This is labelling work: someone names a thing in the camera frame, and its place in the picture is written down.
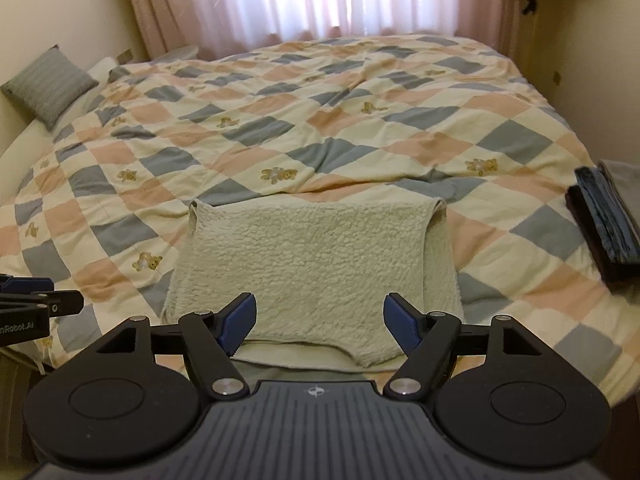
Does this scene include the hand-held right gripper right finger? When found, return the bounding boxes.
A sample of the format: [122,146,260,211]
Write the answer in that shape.
[382,292,543,403]

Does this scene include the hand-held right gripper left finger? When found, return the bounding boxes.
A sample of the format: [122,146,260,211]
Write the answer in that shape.
[95,292,258,401]

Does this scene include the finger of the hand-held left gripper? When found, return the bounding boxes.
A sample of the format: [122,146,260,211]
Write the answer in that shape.
[0,274,55,295]
[0,290,85,317]

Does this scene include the cream fleece garment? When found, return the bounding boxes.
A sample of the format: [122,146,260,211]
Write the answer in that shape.
[161,199,463,368]

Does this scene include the white pillow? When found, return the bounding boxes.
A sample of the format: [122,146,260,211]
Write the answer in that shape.
[82,57,121,86]
[0,80,101,171]

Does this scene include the grey woven pillow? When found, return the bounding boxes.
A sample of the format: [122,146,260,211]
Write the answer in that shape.
[0,46,100,132]

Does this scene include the checkered bear print quilt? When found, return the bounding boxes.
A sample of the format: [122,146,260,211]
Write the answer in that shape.
[0,35,640,401]

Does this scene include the dark brown folded garment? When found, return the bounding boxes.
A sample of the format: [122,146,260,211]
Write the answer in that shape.
[565,186,640,291]

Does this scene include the folded blue jeans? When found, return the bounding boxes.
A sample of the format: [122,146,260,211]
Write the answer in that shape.
[574,166,640,266]

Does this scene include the grey folded garment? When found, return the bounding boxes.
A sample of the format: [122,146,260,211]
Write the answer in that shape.
[597,159,640,226]

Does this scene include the pink curtain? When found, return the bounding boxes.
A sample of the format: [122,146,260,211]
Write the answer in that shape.
[120,0,526,61]

